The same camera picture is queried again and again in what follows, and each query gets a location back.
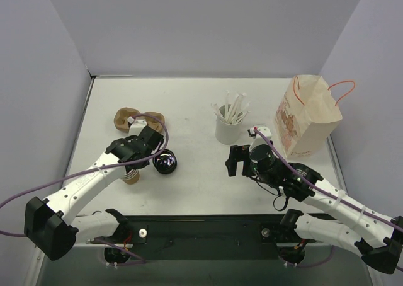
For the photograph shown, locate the stack of brown paper cups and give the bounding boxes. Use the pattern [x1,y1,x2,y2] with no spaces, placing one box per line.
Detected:
[121,169,140,185]

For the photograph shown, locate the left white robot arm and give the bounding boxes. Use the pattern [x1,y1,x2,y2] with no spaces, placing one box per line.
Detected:
[24,126,168,261]

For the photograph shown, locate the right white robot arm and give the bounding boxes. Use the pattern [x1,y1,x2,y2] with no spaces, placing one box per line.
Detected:
[225,144,402,274]

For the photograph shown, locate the paper takeout bag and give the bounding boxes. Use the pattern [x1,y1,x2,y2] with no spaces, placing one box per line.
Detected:
[274,75,356,159]

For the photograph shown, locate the brown cardboard cup carrier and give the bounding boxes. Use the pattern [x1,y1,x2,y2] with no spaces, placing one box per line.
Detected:
[113,107,165,134]

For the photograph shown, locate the stack of black lids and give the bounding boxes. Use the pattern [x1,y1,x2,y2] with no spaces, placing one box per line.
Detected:
[152,149,178,174]

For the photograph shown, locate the white straw holder cup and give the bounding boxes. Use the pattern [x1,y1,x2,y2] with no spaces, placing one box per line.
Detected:
[215,112,244,145]

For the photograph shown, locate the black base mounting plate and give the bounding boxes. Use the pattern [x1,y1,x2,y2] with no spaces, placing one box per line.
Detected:
[101,214,308,265]

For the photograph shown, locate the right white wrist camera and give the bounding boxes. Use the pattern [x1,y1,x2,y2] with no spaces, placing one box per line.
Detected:
[247,125,272,151]

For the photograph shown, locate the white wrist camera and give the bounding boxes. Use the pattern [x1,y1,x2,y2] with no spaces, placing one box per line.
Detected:
[247,125,272,151]
[127,117,147,135]

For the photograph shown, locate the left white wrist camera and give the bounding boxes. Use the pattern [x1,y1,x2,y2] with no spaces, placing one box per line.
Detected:
[127,117,147,135]

